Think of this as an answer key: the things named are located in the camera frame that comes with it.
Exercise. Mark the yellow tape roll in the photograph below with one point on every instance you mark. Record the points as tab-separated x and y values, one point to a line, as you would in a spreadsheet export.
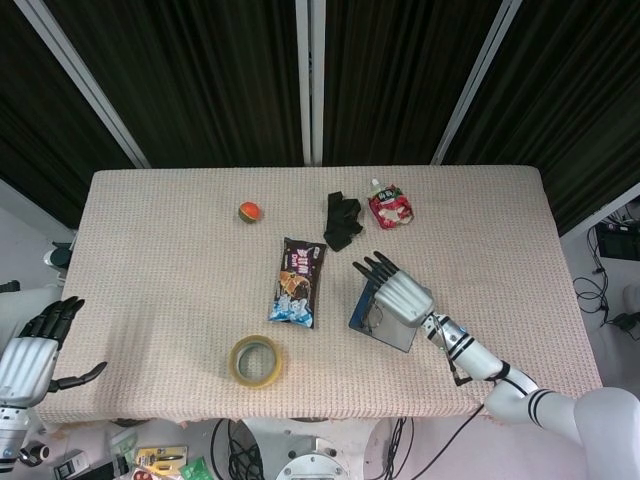
256	380

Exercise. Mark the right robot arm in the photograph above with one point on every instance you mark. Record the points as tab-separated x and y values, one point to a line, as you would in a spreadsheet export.
475	356

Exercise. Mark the black crumpled cloth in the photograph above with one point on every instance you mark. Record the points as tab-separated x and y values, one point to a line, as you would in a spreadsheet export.
342	220

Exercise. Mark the yellow packet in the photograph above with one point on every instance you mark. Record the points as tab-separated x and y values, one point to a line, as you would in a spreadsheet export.
162	457

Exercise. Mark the grey round floor device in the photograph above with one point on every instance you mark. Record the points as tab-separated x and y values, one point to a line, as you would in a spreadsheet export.
57	256

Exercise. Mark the red drink pouch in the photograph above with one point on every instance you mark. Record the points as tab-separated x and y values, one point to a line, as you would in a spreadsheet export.
390	210

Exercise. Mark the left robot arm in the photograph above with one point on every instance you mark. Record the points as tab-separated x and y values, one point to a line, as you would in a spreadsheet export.
12	435

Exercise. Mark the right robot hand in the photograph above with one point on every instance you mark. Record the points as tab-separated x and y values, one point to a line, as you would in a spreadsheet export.
402	297

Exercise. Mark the black flat floor device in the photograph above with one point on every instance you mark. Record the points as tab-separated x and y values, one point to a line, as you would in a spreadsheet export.
620	245

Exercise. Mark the brown and blue snack bag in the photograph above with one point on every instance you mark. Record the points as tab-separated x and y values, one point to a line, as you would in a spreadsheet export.
296	280

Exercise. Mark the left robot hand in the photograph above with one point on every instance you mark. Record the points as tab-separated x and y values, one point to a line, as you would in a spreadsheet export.
27	365

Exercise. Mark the orange and green ball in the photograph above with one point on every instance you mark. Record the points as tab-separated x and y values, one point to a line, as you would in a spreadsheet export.
250	211

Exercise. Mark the black pleated curtain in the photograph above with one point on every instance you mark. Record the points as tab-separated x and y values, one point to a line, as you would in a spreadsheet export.
200	75
400	75
575	100
30	125

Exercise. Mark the white frame post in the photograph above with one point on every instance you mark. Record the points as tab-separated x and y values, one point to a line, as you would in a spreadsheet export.
310	75
85	80
475	85

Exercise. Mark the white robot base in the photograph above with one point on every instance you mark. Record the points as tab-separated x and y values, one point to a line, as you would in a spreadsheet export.
312	462

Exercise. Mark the black small box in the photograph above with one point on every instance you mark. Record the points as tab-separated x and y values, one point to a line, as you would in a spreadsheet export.
72	465

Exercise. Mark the green packet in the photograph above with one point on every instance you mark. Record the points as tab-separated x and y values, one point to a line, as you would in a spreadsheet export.
196	470

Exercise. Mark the blue glasses case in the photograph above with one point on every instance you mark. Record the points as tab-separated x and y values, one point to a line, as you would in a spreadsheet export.
396	336

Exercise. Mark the beige woven tablecloth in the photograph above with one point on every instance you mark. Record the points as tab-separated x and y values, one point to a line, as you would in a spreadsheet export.
175	280

